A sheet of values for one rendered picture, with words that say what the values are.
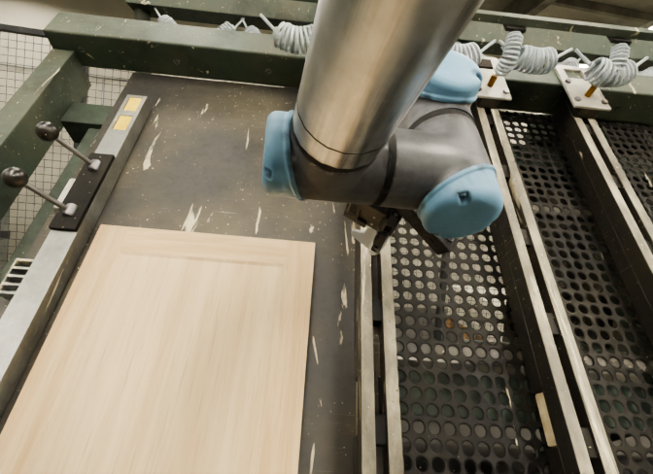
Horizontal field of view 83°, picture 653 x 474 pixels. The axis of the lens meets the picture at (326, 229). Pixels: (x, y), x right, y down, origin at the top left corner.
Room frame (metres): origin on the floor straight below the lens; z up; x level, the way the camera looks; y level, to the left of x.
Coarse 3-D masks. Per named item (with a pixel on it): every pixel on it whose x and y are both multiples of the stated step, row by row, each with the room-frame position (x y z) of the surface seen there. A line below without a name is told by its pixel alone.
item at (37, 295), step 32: (128, 96) 0.95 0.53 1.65; (128, 128) 0.88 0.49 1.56; (64, 256) 0.67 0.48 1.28; (32, 288) 0.63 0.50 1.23; (0, 320) 0.60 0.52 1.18; (32, 320) 0.60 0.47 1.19; (0, 352) 0.57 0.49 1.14; (32, 352) 0.60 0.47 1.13; (0, 384) 0.54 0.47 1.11; (0, 416) 0.54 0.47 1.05
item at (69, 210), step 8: (8, 168) 0.64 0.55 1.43; (16, 168) 0.64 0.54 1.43; (8, 176) 0.63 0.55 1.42; (16, 176) 0.63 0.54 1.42; (24, 176) 0.65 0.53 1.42; (8, 184) 0.63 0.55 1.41; (16, 184) 0.64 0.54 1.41; (24, 184) 0.65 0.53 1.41; (40, 192) 0.67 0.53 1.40; (48, 200) 0.69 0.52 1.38; (56, 200) 0.70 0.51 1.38; (64, 208) 0.71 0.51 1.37; (72, 208) 0.72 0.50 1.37; (64, 216) 0.71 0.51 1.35; (72, 216) 0.71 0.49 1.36
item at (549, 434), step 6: (540, 396) 0.62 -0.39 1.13; (540, 402) 0.61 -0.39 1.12; (540, 408) 0.61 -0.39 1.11; (546, 408) 0.60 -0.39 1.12; (540, 414) 0.61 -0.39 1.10; (546, 414) 0.60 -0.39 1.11; (546, 420) 0.59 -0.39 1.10; (546, 426) 0.59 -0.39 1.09; (546, 432) 0.59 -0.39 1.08; (552, 432) 0.58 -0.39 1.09; (546, 438) 0.59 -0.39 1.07; (552, 438) 0.58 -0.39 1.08; (552, 444) 0.57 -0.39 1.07
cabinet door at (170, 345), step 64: (128, 256) 0.71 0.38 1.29; (192, 256) 0.72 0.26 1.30; (256, 256) 0.73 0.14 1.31; (64, 320) 0.62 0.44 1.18; (128, 320) 0.64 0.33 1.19; (192, 320) 0.65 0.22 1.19; (256, 320) 0.66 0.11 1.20; (64, 384) 0.57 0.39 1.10; (128, 384) 0.58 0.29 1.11; (192, 384) 0.58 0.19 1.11; (256, 384) 0.59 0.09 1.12; (0, 448) 0.51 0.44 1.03; (64, 448) 0.52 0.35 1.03; (128, 448) 0.52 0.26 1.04; (192, 448) 0.53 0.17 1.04; (256, 448) 0.54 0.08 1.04
